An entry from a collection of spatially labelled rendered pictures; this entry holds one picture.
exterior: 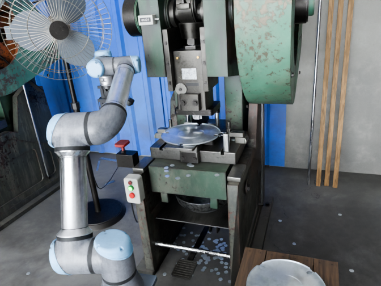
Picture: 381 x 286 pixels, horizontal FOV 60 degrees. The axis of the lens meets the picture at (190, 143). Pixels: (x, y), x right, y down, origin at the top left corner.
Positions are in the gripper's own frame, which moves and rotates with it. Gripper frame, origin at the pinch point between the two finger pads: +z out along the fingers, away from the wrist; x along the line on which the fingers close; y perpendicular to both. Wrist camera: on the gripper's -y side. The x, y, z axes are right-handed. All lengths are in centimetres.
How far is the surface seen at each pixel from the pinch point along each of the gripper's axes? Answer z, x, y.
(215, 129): 6.7, -17.4, -43.3
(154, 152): 17.1, -7.8, -13.2
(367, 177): 85, -131, -133
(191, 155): 15.6, -4.8, -34.7
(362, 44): -16, -138, -119
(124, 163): 19.3, 3.2, -1.4
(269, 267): 49, 25, -75
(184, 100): -9.9, -11.3, -30.8
